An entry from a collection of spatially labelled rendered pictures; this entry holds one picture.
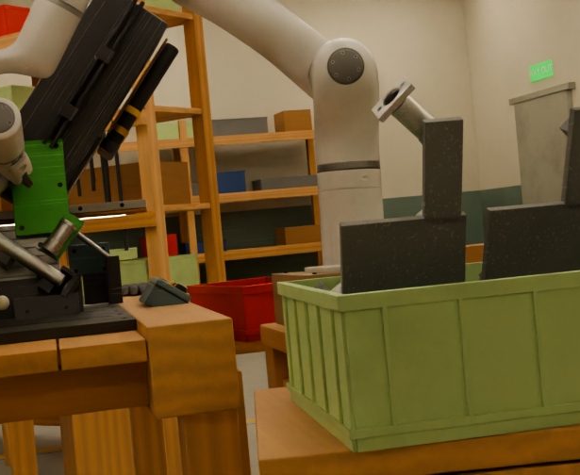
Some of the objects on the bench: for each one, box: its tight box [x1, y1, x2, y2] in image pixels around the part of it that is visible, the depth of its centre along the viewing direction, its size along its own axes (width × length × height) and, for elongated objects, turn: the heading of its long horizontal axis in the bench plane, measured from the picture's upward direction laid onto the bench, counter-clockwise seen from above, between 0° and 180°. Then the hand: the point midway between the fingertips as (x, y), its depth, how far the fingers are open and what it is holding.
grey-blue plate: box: [68, 242, 109, 304], centre depth 256 cm, size 10×2×14 cm
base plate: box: [0, 296, 138, 348], centre depth 244 cm, size 42×110×2 cm
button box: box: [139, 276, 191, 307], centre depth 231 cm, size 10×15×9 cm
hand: (8, 173), depth 229 cm, fingers closed on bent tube, 3 cm apart
